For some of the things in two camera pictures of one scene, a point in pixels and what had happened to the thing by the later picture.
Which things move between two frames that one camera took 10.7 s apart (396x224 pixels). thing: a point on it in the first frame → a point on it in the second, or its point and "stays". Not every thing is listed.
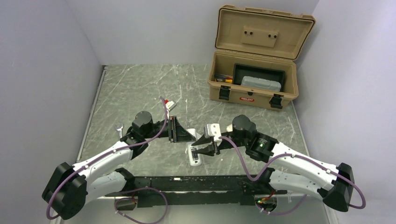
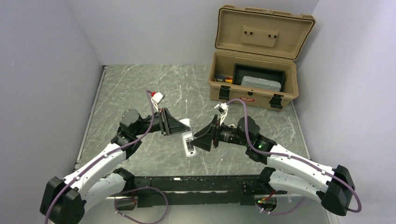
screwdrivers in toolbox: x=222 y=78 stays
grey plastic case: x=261 y=83 stays
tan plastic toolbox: x=256 y=53 stays
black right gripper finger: x=202 y=140 → x=209 y=131
